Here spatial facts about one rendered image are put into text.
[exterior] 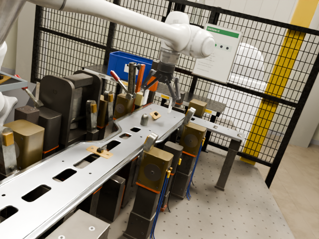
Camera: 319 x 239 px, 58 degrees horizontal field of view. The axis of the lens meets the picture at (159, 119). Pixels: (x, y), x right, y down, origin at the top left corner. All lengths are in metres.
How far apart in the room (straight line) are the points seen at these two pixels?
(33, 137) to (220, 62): 1.22
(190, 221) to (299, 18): 1.19
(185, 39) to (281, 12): 3.74
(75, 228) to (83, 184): 0.19
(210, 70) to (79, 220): 1.34
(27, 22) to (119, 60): 3.04
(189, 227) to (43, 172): 0.64
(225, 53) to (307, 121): 3.30
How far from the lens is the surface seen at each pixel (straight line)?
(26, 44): 4.74
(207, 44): 1.08
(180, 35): 1.08
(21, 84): 0.99
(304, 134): 4.99
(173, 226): 1.21
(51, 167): 0.86
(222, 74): 1.79
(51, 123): 0.97
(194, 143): 1.24
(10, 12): 1.31
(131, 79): 1.35
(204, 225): 1.28
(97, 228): 0.64
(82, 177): 0.83
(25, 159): 0.88
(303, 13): 1.80
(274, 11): 4.72
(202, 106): 1.52
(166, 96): 1.66
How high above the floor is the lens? 1.46
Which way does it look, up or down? 20 degrees down
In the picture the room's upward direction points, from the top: 14 degrees clockwise
